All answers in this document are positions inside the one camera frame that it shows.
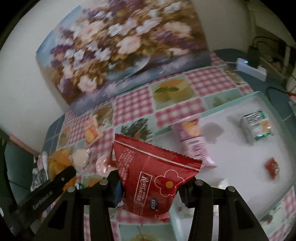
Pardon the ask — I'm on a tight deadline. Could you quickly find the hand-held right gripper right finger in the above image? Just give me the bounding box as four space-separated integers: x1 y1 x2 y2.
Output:
179 178 270 241

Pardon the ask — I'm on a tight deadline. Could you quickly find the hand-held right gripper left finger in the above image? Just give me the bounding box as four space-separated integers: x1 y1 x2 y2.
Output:
32 170 123 241

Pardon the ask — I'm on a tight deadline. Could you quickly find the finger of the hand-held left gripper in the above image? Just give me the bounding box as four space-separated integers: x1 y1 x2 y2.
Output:
50 166 77 193

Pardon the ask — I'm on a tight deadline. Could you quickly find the yellow snack packet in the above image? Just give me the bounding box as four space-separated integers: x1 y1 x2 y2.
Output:
47 148 85 193

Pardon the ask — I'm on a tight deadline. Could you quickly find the clear white bun packet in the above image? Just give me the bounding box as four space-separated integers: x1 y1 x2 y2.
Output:
72 148 93 169

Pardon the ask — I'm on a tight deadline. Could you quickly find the red flower-print snack packet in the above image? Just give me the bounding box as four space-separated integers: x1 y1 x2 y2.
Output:
112 134 203 223

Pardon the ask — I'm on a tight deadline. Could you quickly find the pink fruit-print snack packet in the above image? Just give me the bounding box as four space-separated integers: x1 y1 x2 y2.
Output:
177 119 216 171

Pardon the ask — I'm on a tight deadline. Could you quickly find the beige roll cake packet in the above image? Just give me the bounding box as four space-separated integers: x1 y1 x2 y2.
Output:
84 115 103 145

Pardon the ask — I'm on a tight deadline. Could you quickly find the teal shallow cardboard box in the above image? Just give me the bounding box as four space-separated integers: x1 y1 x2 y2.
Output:
159 91 296 232

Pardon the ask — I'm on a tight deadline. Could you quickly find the small dark red candy packet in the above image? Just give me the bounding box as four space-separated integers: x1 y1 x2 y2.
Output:
265 158 280 179

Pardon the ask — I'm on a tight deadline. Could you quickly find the green and white cracker packet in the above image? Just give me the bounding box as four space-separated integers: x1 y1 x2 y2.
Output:
240 111 273 142

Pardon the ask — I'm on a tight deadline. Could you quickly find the crumpled floral wrapper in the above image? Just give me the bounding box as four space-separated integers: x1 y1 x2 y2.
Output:
30 167 49 192

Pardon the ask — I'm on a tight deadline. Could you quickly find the pink tube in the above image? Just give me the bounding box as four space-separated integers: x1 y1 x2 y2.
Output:
35 152 48 169

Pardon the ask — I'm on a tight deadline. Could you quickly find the clear pink pastry packet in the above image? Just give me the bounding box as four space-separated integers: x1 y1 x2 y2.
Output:
96 155 116 174

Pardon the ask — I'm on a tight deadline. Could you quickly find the dark teal panel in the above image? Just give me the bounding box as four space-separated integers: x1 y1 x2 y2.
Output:
0 130 41 209

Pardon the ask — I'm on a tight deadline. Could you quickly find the floral canvas painting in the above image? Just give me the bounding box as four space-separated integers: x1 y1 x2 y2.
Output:
36 0 211 115

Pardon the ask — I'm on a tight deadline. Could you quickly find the white power strip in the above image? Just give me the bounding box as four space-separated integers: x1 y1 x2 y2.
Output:
236 58 267 81

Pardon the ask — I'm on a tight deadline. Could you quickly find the black charger plug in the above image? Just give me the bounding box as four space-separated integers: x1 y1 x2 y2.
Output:
248 45 260 67

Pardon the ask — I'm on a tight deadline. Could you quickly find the black charging cable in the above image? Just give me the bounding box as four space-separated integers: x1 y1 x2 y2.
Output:
252 36 296 98

